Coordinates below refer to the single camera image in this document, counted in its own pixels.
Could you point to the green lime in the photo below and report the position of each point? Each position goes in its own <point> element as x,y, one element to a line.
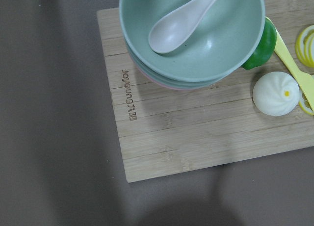
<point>265,47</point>

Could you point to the pink bowl under stack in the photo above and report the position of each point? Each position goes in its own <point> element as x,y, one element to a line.
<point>170,83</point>

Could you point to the yellow plastic knife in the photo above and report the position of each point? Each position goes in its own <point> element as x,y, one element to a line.
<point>305,80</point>

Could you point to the white steamed bun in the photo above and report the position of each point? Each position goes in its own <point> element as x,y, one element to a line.
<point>276,94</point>

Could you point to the bamboo cutting board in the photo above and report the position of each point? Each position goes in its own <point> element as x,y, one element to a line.
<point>163,132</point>

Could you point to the lemon slice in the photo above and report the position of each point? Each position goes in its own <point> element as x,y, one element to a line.
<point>303,101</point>
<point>304,46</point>

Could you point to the pale pink spoon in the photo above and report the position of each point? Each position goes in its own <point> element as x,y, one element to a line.
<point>172,30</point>

